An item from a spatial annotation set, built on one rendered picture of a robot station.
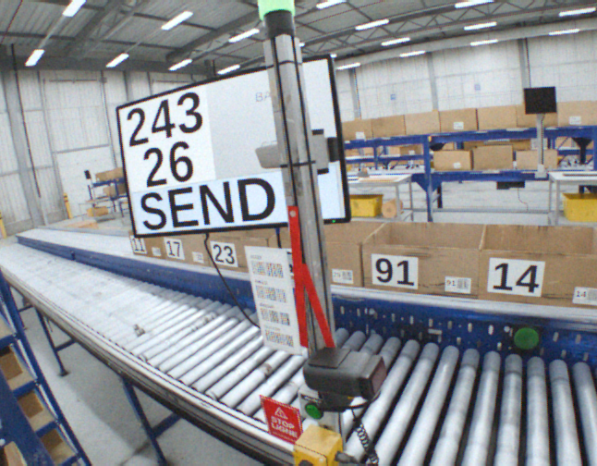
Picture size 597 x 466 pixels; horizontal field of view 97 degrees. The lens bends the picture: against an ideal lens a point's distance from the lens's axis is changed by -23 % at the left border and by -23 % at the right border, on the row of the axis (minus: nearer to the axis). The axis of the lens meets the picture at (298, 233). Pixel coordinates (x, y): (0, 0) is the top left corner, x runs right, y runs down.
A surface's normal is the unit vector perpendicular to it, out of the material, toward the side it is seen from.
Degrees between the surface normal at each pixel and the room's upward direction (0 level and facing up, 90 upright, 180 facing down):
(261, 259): 90
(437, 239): 89
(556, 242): 89
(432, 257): 90
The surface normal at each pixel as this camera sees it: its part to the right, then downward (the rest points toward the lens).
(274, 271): -0.55, 0.28
